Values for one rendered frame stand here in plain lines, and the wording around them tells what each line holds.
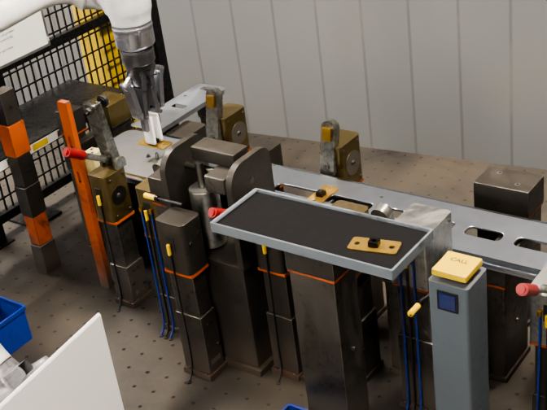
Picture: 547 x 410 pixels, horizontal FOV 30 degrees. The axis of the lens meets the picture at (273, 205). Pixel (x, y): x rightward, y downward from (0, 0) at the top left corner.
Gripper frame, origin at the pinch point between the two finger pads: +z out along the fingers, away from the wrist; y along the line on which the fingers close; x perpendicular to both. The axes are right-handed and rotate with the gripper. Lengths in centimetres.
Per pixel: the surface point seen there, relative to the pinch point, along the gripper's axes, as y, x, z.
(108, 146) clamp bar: 15.9, 1.7, -2.9
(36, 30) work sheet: -17, -54, -12
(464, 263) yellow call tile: 33, 97, -8
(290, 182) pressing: -2.3, 36.9, 7.9
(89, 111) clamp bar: 18.1, 0.6, -12.3
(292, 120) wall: -168, -86, 87
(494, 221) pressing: -5, 84, 8
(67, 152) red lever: 26.4, 0.6, -6.2
